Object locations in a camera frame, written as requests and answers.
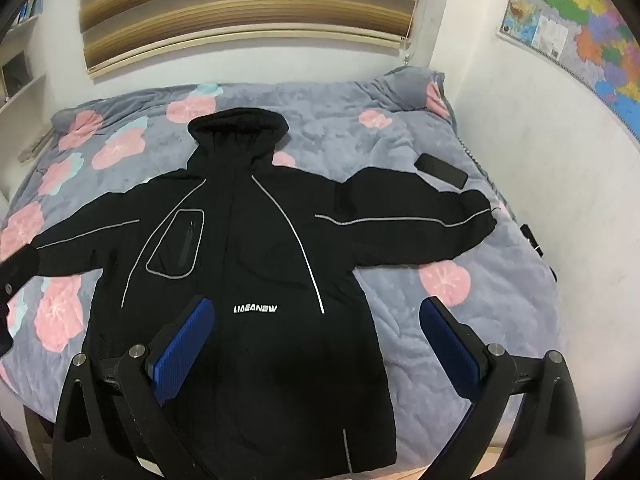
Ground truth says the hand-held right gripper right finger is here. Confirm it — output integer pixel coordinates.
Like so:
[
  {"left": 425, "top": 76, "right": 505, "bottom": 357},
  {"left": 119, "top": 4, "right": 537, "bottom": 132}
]
[{"left": 419, "top": 295, "right": 587, "bottom": 480}]

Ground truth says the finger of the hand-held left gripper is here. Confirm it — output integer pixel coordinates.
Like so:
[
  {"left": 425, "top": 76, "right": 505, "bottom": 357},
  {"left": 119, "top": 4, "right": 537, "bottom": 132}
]
[{"left": 0, "top": 245, "right": 41, "bottom": 357}]

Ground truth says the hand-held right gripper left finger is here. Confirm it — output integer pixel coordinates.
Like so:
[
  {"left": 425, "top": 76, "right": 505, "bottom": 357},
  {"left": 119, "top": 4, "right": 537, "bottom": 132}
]
[{"left": 51, "top": 294, "right": 218, "bottom": 480}]

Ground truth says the black hooded jacket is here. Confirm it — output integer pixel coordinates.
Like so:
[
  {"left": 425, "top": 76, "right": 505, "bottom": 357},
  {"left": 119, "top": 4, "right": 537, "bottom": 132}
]
[{"left": 30, "top": 107, "right": 498, "bottom": 476}]

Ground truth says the small black object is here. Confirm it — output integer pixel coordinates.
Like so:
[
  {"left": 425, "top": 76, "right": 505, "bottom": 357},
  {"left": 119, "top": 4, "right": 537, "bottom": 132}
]
[{"left": 519, "top": 224, "right": 545, "bottom": 258}]

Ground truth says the black phone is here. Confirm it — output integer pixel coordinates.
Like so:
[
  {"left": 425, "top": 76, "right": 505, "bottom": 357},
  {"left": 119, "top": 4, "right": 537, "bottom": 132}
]
[{"left": 416, "top": 153, "right": 469, "bottom": 191}]

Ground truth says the grey floral blanket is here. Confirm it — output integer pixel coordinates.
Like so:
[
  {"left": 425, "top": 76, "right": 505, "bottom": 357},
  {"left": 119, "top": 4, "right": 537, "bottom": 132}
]
[{"left": 0, "top": 66, "right": 561, "bottom": 456}]

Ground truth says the brown striped window blind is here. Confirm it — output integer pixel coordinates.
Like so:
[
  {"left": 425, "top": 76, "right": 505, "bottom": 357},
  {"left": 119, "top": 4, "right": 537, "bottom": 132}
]
[{"left": 77, "top": 0, "right": 426, "bottom": 78}]

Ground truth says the white wall shelf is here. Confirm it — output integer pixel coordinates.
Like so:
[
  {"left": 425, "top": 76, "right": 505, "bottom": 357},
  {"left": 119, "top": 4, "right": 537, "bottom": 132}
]
[{"left": 0, "top": 0, "right": 48, "bottom": 116}]

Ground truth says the colourful wall map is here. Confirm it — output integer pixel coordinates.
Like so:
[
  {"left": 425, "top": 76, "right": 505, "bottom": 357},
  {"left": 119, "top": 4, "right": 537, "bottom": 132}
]
[{"left": 496, "top": 0, "right": 640, "bottom": 141}]

